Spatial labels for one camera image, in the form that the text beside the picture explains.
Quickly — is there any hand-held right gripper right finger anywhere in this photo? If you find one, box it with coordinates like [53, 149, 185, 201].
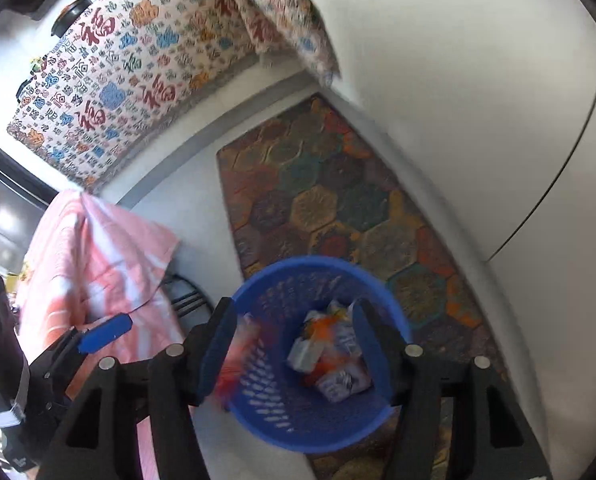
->
[352, 297, 554, 480]

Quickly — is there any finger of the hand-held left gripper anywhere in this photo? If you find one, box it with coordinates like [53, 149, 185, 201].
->
[43, 312, 133, 377]

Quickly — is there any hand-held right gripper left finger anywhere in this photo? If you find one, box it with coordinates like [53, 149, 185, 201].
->
[50, 297, 239, 480]

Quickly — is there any red packet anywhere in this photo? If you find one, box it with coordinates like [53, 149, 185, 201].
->
[217, 314, 261, 413]

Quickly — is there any orange silver snack wrapper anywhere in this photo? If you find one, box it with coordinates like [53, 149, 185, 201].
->
[303, 317, 351, 361]

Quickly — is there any green white milk carton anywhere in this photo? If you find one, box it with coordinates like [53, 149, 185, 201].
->
[287, 337, 325, 374]

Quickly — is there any blue plastic basket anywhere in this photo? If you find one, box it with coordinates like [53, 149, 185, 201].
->
[227, 256, 413, 452]

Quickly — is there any pink striped tablecloth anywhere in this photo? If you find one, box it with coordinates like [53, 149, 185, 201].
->
[15, 189, 189, 480]

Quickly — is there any colourful hexagon floor mat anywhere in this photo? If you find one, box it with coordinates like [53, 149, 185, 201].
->
[217, 92, 509, 480]

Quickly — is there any printed patterned cloth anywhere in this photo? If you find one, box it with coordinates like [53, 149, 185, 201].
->
[7, 0, 341, 195]

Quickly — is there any round pan lid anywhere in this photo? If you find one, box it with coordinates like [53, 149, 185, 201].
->
[50, 0, 94, 38]

